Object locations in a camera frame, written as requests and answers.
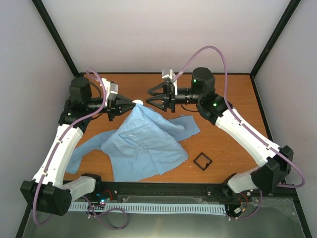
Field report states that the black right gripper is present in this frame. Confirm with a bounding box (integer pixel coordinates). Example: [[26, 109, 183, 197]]
[[145, 82, 202, 113]]

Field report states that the round white brooch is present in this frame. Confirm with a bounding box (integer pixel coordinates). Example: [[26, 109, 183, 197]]
[[132, 99, 144, 105]]

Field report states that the light blue shirt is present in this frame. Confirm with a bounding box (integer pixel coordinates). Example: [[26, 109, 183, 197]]
[[66, 104, 200, 182]]

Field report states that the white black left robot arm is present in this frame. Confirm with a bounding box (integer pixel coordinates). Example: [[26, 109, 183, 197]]
[[20, 77, 136, 216]]

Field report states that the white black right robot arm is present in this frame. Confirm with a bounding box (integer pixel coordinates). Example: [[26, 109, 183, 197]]
[[146, 67, 294, 195]]

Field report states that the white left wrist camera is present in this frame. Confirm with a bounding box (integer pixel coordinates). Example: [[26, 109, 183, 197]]
[[102, 78, 118, 101]]

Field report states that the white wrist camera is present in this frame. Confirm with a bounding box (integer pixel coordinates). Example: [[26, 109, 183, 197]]
[[102, 78, 118, 101], [161, 69, 175, 83]]

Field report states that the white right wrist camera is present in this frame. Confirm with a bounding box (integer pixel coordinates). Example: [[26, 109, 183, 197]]
[[161, 69, 175, 83]]

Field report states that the black square frame tray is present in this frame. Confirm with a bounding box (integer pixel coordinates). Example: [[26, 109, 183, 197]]
[[193, 152, 212, 171]]

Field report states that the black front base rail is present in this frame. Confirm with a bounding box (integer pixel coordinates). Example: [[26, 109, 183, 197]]
[[61, 180, 297, 201]]

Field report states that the black left rear frame post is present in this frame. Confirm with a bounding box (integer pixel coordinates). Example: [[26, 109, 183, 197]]
[[32, 0, 80, 77]]

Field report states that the black frame post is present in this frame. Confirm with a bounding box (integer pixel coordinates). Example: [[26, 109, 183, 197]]
[[250, 0, 301, 79], [32, 0, 80, 77]]

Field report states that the light blue slotted cable duct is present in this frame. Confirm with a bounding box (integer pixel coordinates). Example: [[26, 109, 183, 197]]
[[66, 200, 227, 215]]

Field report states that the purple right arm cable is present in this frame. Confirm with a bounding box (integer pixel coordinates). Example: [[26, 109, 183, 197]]
[[170, 45, 306, 221]]

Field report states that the black right rear frame post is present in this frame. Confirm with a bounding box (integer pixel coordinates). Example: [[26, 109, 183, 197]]
[[250, 0, 301, 79]]

